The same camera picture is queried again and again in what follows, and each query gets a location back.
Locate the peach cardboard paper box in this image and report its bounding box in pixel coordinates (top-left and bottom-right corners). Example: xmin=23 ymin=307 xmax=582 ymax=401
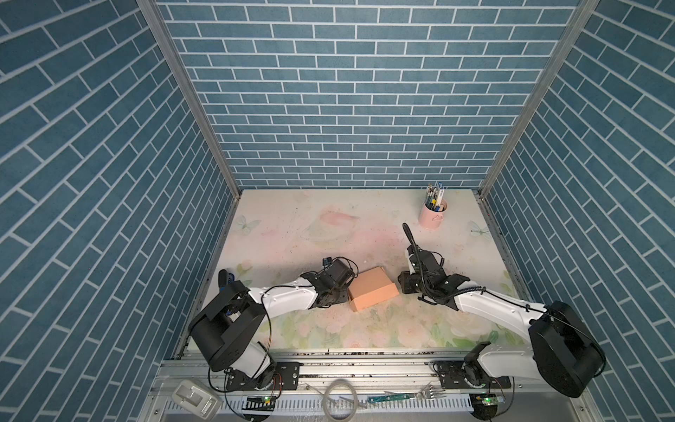
xmin=347 ymin=267 xmax=399 ymax=312

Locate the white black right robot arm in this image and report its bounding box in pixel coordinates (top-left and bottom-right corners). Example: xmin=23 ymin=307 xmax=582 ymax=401
xmin=398 ymin=246 xmax=608 ymax=398

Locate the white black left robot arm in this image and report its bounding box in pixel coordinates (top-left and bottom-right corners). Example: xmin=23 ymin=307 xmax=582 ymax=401
xmin=188 ymin=257 xmax=360 ymax=378

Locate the pink metal pen cup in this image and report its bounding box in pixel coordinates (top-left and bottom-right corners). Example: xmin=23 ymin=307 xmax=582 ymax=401
xmin=418 ymin=200 xmax=448 ymax=230

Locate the white labelled marker pen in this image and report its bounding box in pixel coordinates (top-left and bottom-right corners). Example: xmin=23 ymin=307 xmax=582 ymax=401
xmin=433 ymin=183 xmax=445 ymax=212

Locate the blue stapler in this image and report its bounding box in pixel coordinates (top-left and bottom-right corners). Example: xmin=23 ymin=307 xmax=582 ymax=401
xmin=217 ymin=269 xmax=236 ymax=291

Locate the white plastic holder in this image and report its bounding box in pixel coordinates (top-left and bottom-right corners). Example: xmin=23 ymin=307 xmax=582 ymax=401
xmin=172 ymin=379 xmax=223 ymax=421

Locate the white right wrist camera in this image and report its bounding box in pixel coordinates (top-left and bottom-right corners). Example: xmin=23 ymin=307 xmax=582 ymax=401
xmin=406 ymin=246 xmax=417 ymax=266

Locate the aluminium front rail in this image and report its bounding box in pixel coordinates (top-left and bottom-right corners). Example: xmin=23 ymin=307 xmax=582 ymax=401
xmin=152 ymin=349 xmax=586 ymax=394

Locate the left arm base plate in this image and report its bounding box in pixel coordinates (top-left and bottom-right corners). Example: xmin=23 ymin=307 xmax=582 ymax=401
xmin=225 ymin=362 xmax=301 ymax=392

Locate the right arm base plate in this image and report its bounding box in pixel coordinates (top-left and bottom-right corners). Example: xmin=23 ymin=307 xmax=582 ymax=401
xmin=430 ymin=360 xmax=513 ymax=390

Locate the coiled grey cable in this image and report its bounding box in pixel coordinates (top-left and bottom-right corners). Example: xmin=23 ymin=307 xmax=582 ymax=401
xmin=321 ymin=378 xmax=360 ymax=422

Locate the green handled fork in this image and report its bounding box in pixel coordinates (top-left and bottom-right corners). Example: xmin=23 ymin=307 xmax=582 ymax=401
xmin=367 ymin=384 xmax=446 ymax=404

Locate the aluminium right corner post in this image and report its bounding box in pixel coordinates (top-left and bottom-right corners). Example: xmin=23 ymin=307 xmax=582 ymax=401
xmin=477 ymin=0 xmax=599 ymax=202

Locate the aluminium corner post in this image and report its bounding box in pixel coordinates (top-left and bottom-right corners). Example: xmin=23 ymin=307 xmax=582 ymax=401
xmin=137 ymin=0 xmax=241 ymax=202
xmin=477 ymin=0 xmax=599 ymax=202

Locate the aluminium left corner post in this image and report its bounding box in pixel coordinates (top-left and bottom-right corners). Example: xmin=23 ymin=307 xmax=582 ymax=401
xmin=137 ymin=0 xmax=241 ymax=202

